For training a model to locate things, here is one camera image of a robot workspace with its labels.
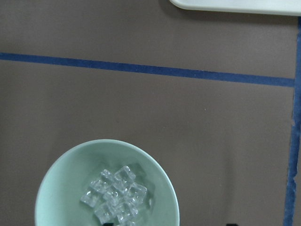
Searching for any mint green bowl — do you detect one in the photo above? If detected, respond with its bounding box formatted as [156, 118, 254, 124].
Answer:
[35, 139, 180, 226]

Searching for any clear ice cubes pile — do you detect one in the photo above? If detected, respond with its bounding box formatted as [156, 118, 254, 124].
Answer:
[80, 165, 151, 226]

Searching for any cream serving tray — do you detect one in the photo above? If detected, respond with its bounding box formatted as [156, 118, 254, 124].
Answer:
[171, 0, 301, 16]

